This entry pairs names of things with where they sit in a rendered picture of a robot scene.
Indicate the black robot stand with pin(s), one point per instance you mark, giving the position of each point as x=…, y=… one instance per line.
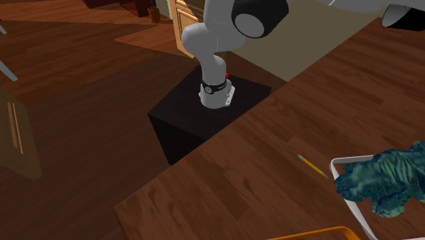
x=186, y=119

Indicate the light wooden cabinet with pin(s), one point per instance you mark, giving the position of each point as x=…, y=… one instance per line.
x=182, y=23

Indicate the brown wooden cabinet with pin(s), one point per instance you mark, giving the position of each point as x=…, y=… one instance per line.
x=16, y=139

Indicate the dark red furniture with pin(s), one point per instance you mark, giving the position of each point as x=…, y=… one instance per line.
x=129, y=6

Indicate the brown pen cup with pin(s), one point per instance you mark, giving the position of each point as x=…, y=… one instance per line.
x=154, y=15

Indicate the yellow pencil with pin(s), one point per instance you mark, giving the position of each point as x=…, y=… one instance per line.
x=312, y=166

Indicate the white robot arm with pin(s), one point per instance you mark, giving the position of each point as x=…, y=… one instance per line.
x=212, y=40

